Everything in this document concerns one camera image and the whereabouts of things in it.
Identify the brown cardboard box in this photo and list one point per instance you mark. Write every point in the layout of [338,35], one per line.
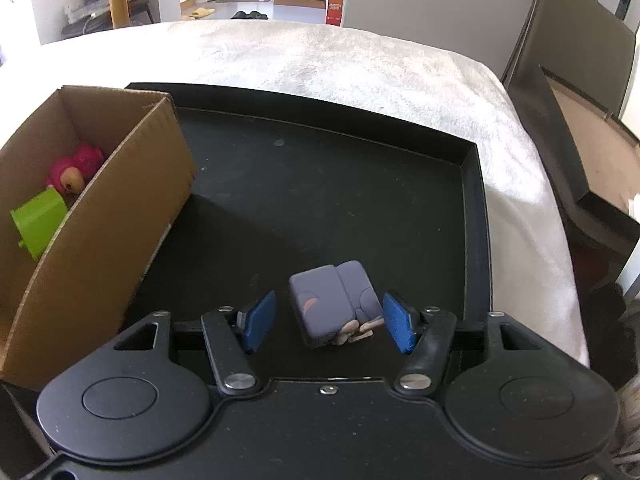
[125,210]

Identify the pink dinosaur toy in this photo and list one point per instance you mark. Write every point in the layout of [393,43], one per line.
[75,160]

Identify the dark grey board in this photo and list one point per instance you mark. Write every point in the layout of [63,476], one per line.
[575,40]

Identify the black plastic tray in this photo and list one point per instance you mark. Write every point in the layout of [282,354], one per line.
[325,185]

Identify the pair of black shoes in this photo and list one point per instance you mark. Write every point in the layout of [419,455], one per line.
[250,15]

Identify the white fluffy blanket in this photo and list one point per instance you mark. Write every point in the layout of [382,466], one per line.
[350,60]

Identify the pair of yellow slippers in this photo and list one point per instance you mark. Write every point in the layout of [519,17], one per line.
[201,12]

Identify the black shallow box lid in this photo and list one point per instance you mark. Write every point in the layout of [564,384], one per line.
[555,135]

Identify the orange carton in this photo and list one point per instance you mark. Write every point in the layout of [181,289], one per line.
[335,7]

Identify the dark chair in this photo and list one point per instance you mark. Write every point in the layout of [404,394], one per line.
[142,5]

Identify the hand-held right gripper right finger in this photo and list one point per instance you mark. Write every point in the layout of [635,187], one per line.
[397,320]

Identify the green toy house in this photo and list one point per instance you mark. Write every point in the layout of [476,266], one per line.
[37,220]

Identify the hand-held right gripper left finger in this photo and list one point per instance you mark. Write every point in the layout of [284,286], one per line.
[260,320]

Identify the purple block figurine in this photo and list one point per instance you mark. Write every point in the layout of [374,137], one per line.
[320,305]

